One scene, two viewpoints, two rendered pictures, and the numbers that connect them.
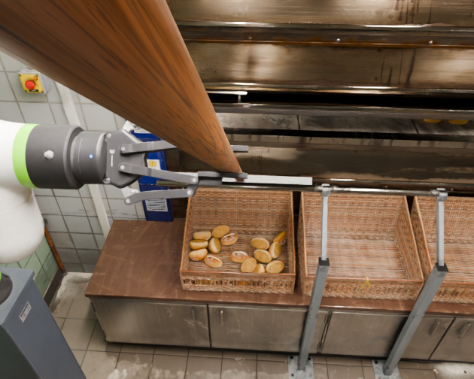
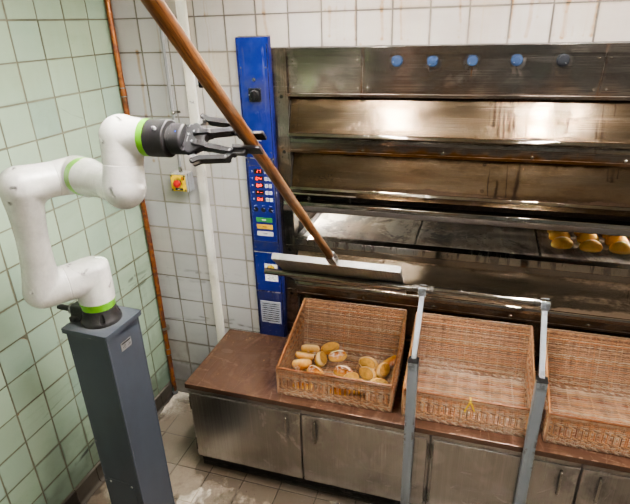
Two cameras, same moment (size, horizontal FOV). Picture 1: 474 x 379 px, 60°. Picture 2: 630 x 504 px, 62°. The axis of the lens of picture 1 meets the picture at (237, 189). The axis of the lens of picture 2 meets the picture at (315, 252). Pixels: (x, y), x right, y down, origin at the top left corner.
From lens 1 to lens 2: 0.81 m
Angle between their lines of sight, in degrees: 21
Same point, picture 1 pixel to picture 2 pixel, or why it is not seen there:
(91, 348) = (182, 463)
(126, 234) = (238, 341)
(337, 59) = (444, 172)
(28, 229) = (135, 183)
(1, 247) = (118, 189)
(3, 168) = (129, 136)
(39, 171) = (147, 138)
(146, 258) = (250, 363)
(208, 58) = (327, 167)
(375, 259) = (495, 395)
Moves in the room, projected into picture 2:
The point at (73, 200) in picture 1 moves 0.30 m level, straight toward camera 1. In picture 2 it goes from (196, 305) to (198, 331)
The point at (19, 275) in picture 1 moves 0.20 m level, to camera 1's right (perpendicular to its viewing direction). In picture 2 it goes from (129, 311) to (176, 317)
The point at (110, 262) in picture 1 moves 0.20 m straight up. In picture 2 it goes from (216, 362) to (212, 330)
